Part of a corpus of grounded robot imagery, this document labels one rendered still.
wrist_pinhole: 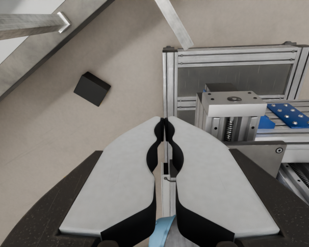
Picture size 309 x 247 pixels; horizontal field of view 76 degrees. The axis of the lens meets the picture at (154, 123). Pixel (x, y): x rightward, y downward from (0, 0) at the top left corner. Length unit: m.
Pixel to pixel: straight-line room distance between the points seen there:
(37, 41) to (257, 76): 1.16
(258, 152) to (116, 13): 1.20
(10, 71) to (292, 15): 1.55
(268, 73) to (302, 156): 0.77
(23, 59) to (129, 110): 0.91
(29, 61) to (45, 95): 0.91
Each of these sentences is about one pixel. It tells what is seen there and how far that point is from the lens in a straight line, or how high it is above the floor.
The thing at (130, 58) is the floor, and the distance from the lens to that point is 1.47.
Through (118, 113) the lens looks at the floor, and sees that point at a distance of 1.62.
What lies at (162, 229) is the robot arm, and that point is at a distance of 0.42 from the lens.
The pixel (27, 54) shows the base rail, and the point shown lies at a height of 0.70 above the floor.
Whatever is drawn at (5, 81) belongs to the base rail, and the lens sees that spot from 0.97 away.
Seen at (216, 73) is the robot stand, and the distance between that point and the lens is 1.30.
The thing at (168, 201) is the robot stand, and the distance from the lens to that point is 0.75.
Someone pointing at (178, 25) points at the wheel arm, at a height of 0.83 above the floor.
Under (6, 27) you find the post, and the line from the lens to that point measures 0.53.
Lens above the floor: 1.43
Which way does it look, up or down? 61 degrees down
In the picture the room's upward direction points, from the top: 176 degrees counter-clockwise
